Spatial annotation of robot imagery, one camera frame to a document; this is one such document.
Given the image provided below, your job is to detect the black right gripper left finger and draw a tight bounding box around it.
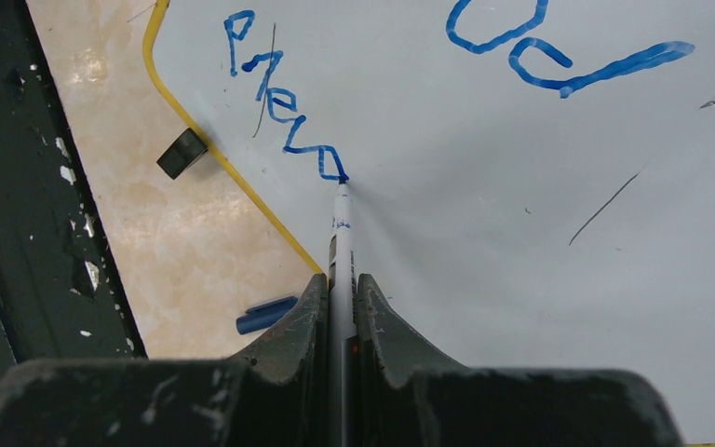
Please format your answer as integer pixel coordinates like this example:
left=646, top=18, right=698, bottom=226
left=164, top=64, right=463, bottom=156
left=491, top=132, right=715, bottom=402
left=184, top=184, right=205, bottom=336
left=0, top=274, right=328, bottom=446

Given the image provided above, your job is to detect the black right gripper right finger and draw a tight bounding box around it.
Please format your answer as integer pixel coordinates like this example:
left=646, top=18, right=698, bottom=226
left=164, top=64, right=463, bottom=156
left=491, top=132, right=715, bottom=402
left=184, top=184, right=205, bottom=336
left=356, top=274, right=682, bottom=446

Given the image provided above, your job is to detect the blue marker cap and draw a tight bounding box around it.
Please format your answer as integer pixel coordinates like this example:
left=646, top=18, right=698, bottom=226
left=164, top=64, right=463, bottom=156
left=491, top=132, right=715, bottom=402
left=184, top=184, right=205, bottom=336
left=236, top=296, right=298, bottom=335

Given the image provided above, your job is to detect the white whiteboard marker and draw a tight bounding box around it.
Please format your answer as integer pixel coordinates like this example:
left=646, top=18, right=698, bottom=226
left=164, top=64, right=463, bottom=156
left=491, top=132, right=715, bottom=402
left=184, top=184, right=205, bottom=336
left=328, top=179, right=360, bottom=446

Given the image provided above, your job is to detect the yellow framed whiteboard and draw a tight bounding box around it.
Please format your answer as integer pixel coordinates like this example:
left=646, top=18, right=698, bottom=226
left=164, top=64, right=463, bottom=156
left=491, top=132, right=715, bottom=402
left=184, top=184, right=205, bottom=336
left=148, top=1, right=715, bottom=443

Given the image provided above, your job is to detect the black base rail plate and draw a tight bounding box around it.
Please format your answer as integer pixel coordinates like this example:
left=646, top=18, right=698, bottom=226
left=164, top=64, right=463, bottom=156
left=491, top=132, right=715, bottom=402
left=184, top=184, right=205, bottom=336
left=0, top=1, right=146, bottom=379

